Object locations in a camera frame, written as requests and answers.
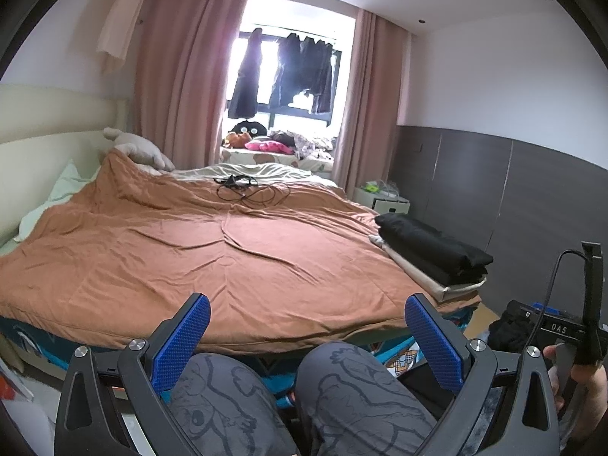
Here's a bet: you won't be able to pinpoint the cream hanging cloth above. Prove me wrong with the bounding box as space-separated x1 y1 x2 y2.
96 0 155 74

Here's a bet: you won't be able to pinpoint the white bedside cabinet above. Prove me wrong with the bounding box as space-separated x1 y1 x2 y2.
352 185 412 217

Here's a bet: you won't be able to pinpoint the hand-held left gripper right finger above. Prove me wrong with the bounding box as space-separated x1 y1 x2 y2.
405 293 561 456

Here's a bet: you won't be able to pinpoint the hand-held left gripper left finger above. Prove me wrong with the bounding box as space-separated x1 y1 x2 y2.
54 293 212 456

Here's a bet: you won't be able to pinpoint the cream upholstered bed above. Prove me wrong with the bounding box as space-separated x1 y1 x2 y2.
0 84 483 390

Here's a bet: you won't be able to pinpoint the folded cream cloth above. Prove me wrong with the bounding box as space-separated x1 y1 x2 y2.
368 235 489 302

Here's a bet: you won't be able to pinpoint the cream bed sheet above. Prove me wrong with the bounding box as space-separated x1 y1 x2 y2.
168 161 336 186

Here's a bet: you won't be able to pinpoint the person's left leg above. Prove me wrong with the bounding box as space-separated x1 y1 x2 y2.
161 351 305 456

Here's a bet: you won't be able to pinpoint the folded black clothes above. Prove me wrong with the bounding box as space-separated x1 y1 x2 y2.
380 237 489 287

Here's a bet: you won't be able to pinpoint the grey plush toy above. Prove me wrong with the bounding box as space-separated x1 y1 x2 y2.
103 127 176 172

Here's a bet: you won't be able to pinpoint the brown blanket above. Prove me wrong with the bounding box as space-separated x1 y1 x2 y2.
0 147 480 357

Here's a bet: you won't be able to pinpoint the black fluffy cloth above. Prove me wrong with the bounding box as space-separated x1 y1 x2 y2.
488 299 547 357

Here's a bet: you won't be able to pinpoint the pink curtain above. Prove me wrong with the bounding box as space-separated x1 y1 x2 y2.
331 9 409 186
134 0 252 172

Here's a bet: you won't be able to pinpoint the light green pillow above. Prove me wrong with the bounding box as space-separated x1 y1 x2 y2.
13 159 103 243

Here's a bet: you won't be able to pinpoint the black jacket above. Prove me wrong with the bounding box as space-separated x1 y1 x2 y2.
374 213 495 269

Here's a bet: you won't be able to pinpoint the patterned cloth pile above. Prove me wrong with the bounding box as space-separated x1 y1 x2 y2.
271 129 338 160

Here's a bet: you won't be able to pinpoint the person's right hand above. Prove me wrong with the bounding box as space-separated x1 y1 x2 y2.
543 344 608 434

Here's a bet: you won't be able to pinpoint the person's right leg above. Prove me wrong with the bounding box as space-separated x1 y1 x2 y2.
294 341 452 456

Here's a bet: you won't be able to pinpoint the person's leg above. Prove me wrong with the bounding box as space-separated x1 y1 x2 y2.
161 351 305 456
294 341 452 456

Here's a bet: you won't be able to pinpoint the black charger cable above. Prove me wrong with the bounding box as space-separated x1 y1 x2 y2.
214 176 291 210

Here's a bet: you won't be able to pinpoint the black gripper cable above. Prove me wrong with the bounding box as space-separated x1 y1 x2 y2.
545 249 586 314

